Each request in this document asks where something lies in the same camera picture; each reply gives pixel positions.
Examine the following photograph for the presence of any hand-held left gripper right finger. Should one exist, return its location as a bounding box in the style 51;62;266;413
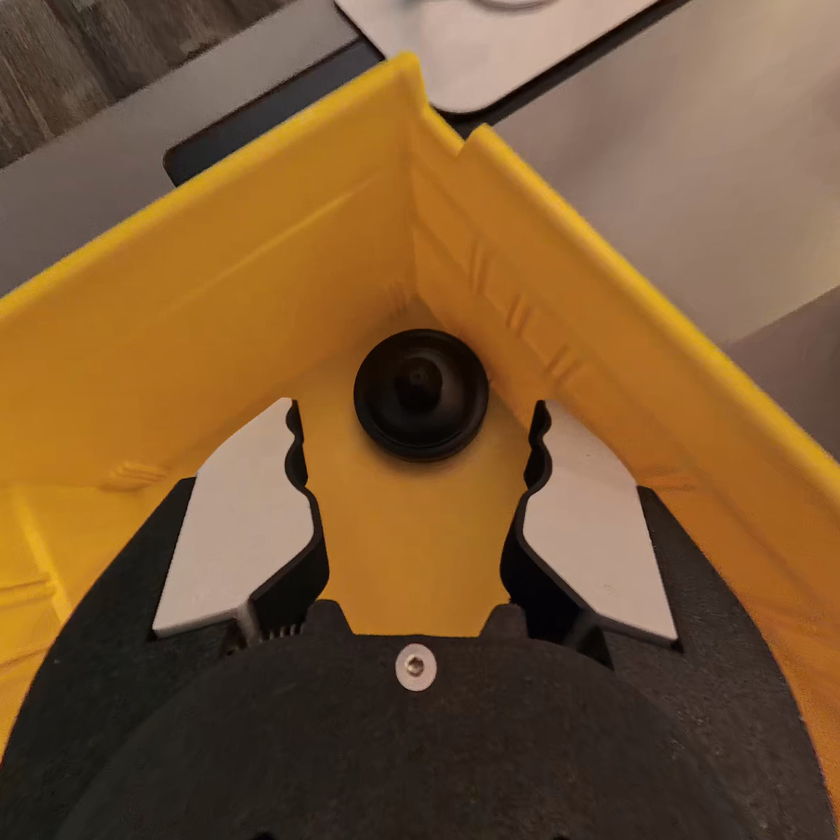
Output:
499;401;681;651

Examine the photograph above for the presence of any black bottle lid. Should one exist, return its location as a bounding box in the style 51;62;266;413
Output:
352;329;490;463

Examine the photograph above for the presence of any yellow plastic bin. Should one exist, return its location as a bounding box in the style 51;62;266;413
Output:
0;53;840;775

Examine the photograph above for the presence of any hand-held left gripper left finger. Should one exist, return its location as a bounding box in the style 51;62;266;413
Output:
153;398;329;640

